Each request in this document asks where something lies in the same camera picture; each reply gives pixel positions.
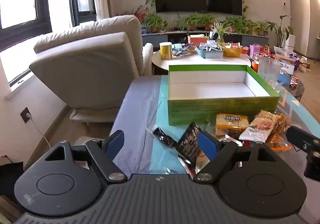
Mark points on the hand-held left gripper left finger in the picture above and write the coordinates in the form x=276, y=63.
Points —
x=116, y=142

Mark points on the dark cloth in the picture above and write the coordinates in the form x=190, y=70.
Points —
x=11, y=176

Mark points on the beige armchair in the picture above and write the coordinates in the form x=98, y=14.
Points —
x=87, y=64

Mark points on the spider plant in vase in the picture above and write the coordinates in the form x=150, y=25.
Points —
x=220, y=30

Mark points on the small black snack packet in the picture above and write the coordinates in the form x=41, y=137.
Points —
x=163, y=137

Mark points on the red white box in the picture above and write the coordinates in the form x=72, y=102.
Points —
x=246, y=50

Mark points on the pile of small candy packets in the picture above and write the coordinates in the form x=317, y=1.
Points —
x=294, y=82

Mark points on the row of potted plants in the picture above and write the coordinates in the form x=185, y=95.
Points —
x=155, y=22

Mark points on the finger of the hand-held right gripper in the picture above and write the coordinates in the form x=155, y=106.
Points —
x=312, y=165
x=297, y=137

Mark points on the green cardboard box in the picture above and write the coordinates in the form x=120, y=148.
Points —
x=220, y=111

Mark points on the paper bags on floor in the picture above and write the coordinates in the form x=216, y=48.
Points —
x=304, y=64

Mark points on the teal patterned mat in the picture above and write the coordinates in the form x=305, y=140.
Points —
x=163, y=159

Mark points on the orange paper cup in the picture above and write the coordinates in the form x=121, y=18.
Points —
x=254, y=66

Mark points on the pile of dark packets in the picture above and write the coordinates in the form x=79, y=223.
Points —
x=181, y=49

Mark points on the brown snack packet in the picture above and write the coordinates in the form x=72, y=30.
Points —
x=282, y=122

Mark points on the pile of red snack packets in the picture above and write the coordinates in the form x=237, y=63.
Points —
x=266, y=52

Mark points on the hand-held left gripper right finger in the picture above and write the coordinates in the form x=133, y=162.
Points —
x=207, y=145

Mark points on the tall leafy floor plant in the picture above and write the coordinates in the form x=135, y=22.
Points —
x=280, y=31

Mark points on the white humidifier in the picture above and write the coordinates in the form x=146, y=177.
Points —
x=290, y=42

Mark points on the red flower arrangement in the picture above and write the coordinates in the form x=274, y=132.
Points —
x=140, y=14

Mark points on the white pink snack packet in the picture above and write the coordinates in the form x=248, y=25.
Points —
x=260, y=125

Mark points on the yellow woven basket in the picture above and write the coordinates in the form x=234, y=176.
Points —
x=231, y=52

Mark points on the yellow can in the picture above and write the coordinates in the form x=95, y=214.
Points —
x=165, y=51

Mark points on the blue plastic basket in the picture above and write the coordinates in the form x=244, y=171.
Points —
x=212, y=54

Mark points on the round dark glass table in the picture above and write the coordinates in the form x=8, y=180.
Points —
x=298, y=89

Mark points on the white blue carton box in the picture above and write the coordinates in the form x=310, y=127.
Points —
x=286, y=66

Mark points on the orange snack packet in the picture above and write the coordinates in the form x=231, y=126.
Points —
x=277, y=142

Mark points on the purple box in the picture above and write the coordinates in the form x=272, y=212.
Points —
x=255, y=51

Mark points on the wall socket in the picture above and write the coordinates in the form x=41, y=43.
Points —
x=26, y=115

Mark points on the grey television cabinet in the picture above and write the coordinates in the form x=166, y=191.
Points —
x=155, y=38

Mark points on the purple bag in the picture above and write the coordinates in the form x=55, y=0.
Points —
x=296, y=62

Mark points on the grey table cloth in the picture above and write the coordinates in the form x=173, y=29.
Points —
x=135, y=114

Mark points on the yellow snack packet dark label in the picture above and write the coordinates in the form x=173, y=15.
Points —
x=231, y=124

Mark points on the round white table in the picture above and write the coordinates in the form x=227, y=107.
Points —
x=185, y=62

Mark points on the orange tissue box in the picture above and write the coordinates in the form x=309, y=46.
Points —
x=197, y=40

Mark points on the large black snack packet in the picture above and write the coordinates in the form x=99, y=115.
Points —
x=188, y=141

